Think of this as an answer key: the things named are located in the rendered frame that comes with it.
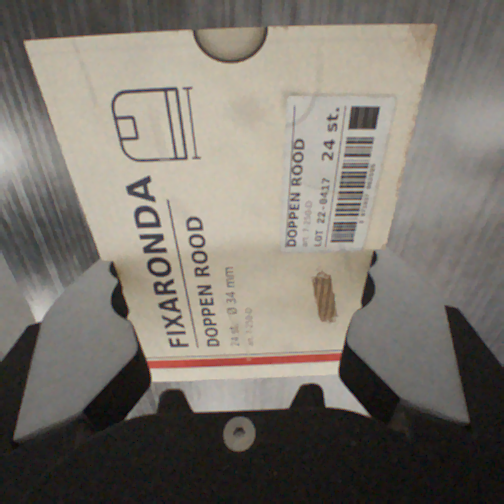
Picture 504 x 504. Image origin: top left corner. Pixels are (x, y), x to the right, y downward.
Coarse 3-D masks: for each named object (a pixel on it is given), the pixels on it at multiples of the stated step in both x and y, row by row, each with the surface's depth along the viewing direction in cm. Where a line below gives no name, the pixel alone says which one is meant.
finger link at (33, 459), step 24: (24, 336) 7; (24, 360) 6; (0, 384) 6; (24, 384) 6; (0, 408) 5; (0, 432) 5; (72, 432) 5; (0, 456) 5; (24, 456) 5; (48, 456) 5; (0, 480) 4; (24, 480) 4
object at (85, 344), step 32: (96, 288) 9; (64, 320) 8; (96, 320) 8; (128, 320) 8; (64, 352) 7; (96, 352) 7; (128, 352) 7; (32, 384) 6; (64, 384) 6; (96, 384) 6; (128, 384) 6; (32, 416) 5; (64, 416) 5; (96, 416) 6
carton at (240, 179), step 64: (64, 64) 7; (128, 64) 7; (192, 64) 7; (256, 64) 7; (320, 64) 7; (384, 64) 8; (64, 128) 8; (128, 128) 8; (192, 128) 8; (256, 128) 8; (320, 128) 8; (384, 128) 8; (128, 192) 9; (192, 192) 9; (256, 192) 9; (320, 192) 9; (384, 192) 9; (128, 256) 11; (192, 256) 11; (256, 256) 11; (320, 256) 11; (192, 320) 12; (256, 320) 13; (320, 320) 13
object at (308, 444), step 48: (144, 432) 5; (192, 432) 5; (240, 432) 5; (288, 432) 4; (336, 432) 4; (384, 432) 4; (48, 480) 4; (96, 480) 4; (144, 480) 4; (192, 480) 4; (240, 480) 4; (288, 480) 4; (336, 480) 4; (384, 480) 4; (432, 480) 4
